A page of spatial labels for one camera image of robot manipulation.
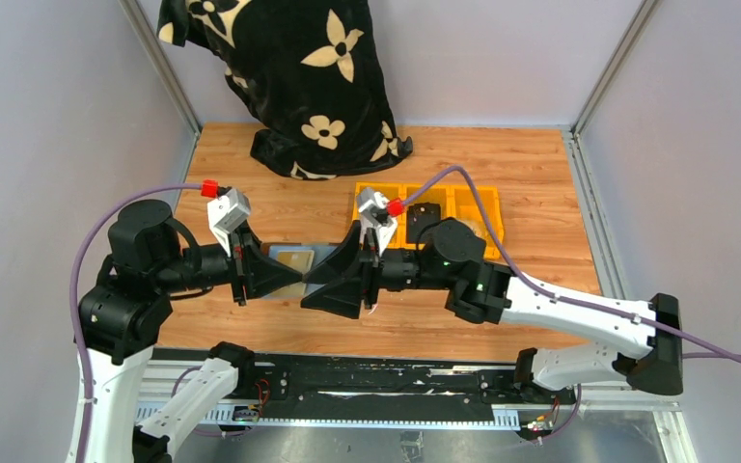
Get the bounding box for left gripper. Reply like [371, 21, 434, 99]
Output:
[156, 216, 305, 302]

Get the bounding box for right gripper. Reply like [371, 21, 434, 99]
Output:
[302, 220, 454, 319]

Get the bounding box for brown leather card holder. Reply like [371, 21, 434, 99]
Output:
[266, 243, 336, 299]

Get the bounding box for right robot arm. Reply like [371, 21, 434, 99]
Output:
[300, 219, 684, 403]

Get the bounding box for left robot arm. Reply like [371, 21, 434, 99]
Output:
[69, 197, 302, 462]

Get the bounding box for black cards in bin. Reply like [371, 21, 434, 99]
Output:
[405, 203, 442, 244]

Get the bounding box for right yellow bin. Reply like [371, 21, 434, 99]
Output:
[451, 185, 505, 258]

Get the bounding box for black floral blanket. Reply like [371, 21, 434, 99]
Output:
[156, 1, 413, 181]

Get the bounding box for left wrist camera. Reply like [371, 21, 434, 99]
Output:
[206, 188, 251, 257]

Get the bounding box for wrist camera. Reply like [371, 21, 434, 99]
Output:
[206, 188, 251, 257]
[356, 187, 398, 256]

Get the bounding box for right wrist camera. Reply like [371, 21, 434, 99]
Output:
[356, 187, 398, 256]

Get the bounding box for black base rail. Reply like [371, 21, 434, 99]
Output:
[188, 349, 578, 430]

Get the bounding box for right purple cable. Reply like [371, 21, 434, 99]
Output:
[386, 166, 741, 374]

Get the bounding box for purple cable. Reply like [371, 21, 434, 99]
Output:
[69, 180, 220, 463]
[386, 166, 741, 374]

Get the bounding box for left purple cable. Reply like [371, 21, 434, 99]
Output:
[69, 180, 220, 463]

